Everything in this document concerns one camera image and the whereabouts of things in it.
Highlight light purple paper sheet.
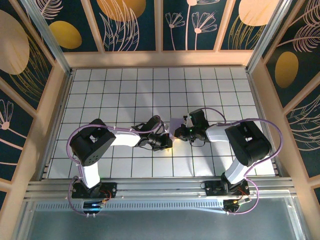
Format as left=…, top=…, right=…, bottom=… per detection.
left=168, top=117, right=186, bottom=140

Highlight grey metal sheet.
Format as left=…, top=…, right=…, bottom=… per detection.
left=13, top=197, right=310, bottom=240

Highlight aluminium mounting rail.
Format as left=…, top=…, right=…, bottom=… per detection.
left=24, top=176, right=298, bottom=201

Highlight aluminium side rail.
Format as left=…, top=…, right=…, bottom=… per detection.
left=37, top=69, right=75, bottom=181
left=246, top=68, right=286, bottom=178

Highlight slotted grey cable duct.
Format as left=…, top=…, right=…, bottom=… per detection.
left=33, top=198, right=227, bottom=213

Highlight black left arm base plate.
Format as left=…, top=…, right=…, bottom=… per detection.
left=71, top=181, right=118, bottom=200

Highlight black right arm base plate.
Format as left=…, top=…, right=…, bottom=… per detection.
left=203, top=180, right=251, bottom=197

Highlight teal wall panel pink flowers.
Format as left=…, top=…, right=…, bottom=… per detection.
left=162, top=0, right=229, bottom=52

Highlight small circuit board with wires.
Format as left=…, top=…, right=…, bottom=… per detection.
left=82, top=199, right=107, bottom=213
left=222, top=197, right=252, bottom=213

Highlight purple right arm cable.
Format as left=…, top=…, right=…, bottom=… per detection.
left=196, top=107, right=284, bottom=216

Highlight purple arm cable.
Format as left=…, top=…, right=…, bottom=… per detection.
left=196, top=107, right=284, bottom=216
left=66, top=114, right=166, bottom=218

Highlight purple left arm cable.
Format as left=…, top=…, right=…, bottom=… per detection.
left=66, top=114, right=166, bottom=218

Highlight teal wall panel orange circle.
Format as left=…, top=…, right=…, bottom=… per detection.
left=89, top=0, right=157, bottom=53

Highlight aluminium frame post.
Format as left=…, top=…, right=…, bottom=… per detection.
left=246, top=0, right=293, bottom=73
left=21, top=0, right=74, bottom=76

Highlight teal wall panel cream circle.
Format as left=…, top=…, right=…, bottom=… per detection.
left=219, top=0, right=282, bottom=51

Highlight teal wall panel leaf outlines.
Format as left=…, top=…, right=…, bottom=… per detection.
left=283, top=87, right=320, bottom=180

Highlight teal wall panel yellow oval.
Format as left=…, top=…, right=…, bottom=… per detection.
left=261, top=0, right=320, bottom=110
left=32, top=0, right=105, bottom=53

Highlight teal wall panel white flower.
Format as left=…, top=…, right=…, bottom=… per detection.
left=0, top=77, right=38, bottom=186

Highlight teal wall panel cream disc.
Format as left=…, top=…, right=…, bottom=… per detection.
left=0, top=0, right=56, bottom=112

